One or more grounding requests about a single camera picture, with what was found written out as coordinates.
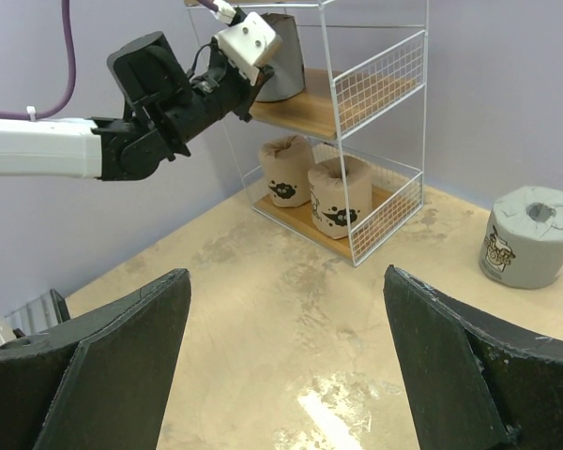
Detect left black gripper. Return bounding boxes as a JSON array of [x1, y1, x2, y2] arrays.
[[187, 41, 275, 131]]

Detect white wire wooden shelf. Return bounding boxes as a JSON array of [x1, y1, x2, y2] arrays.
[[183, 0, 430, 268]]

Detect grey paper roll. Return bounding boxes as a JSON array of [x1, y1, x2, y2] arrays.
[[256, 13, 305, 103], [479, 186, 563, 290]]

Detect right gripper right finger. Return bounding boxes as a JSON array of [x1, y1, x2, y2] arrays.
[[383, 265, 563, 449]]

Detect brown paper roll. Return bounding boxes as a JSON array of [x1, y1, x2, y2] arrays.
[[258, 135, 315, 208], [308, 156, 373, 240]]

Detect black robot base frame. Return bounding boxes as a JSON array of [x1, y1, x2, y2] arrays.
[[0, 289, 70, 346]]

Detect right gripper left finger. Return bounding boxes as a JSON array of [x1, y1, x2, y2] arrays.
[[0, 268, 191, 449]]

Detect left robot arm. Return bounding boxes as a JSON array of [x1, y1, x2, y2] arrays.
[[0, 26, 282, 182]]

